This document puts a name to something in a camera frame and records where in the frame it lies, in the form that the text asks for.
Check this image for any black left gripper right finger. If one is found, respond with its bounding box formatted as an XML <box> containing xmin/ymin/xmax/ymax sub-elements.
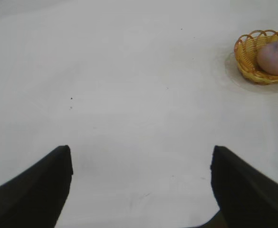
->
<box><xmin>210</xmin><ymin>145</ymin><xmax>278</xmax><ymax>228</ymax></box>

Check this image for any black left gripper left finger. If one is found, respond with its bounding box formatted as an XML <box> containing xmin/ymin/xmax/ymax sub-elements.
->
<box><xmin>0</xmin><ymin>144</ymin><xmax>73</xmax><ymax>228</ymax></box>

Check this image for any pink peach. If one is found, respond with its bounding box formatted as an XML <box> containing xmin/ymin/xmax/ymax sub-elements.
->
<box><xmin>257</xmin><ymin>42</ymin><xmax>278</xmax><ymax>76</ymax></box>

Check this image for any yellow woven wicker basket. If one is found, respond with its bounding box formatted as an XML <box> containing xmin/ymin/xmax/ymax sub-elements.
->
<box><xmin>233</xmin><ymin>29</ymin><xmax>278</xmax><ymax>86</ymax></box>

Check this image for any clear plastic plate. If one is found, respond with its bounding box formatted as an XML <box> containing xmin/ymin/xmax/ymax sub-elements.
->
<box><xmin>224</xmin><ymin>52</ymin><xmax>278</xmax><ymax>94</ymax></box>

